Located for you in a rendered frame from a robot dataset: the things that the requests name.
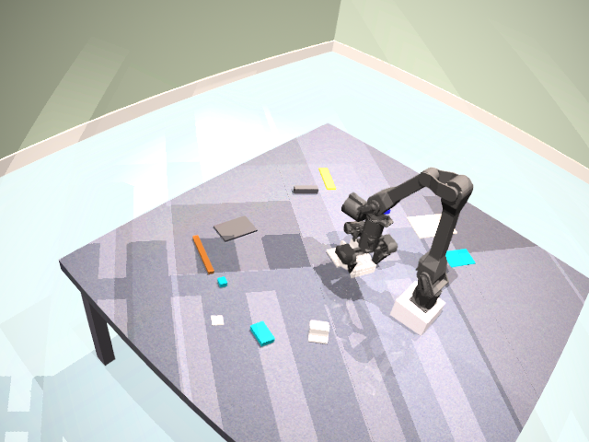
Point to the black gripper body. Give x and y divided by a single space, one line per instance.
366 245

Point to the cyan rectangular block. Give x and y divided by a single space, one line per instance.
262 333

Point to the yellow flat bar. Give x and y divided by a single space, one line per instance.
327 179

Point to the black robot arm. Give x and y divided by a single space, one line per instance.
454 190

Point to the cyan flat square plate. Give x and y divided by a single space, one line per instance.
459 257

